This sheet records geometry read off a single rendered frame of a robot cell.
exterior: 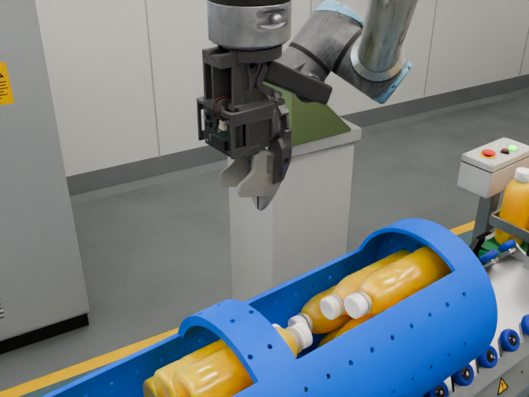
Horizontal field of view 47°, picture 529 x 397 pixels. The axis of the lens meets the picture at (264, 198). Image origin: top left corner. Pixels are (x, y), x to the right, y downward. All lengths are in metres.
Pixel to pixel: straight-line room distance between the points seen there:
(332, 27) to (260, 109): 1.17
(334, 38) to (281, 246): 0.64
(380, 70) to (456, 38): 3.54
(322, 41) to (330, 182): 0.43
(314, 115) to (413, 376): 0.94
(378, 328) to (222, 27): 0.50
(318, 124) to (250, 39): 1.12
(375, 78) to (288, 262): 0.64
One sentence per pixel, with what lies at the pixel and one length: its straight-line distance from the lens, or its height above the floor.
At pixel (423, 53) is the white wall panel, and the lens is 5.02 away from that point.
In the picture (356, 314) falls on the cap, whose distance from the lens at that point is 1.00.
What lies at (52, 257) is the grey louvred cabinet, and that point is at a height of 0.42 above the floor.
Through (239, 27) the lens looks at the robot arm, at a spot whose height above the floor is 1.65.
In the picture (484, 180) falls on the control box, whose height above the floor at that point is 1.05.
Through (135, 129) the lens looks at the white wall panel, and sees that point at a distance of 3.87.
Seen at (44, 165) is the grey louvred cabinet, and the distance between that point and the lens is 2.39.
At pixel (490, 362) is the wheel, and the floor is 0.96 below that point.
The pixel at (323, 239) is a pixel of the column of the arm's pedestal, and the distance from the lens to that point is 1.97.
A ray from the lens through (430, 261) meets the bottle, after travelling 1.08.
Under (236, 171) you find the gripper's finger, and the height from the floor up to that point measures 1.46.
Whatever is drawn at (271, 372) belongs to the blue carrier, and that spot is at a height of 1.21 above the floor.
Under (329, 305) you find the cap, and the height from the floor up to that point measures 1.14.
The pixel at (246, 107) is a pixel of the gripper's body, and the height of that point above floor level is 1.56.
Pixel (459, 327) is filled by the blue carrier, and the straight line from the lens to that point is 1.03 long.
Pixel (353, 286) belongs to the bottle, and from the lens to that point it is 1.07.
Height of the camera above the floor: 1.79
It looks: 29 degrees down
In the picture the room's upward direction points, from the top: straight up
